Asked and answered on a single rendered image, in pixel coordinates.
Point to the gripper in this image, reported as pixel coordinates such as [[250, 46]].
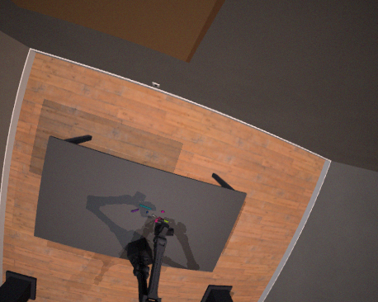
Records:
[[157, 224]]

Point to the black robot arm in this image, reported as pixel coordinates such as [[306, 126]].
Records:
[[142, 271]]

